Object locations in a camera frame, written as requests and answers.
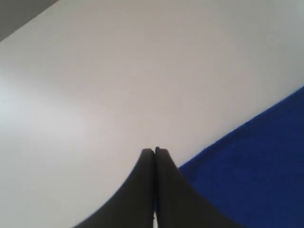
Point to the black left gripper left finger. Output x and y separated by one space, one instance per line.
132 206

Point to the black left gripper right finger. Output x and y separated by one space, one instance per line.
178 204

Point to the blue microfibre cloth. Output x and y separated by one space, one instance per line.
255 174

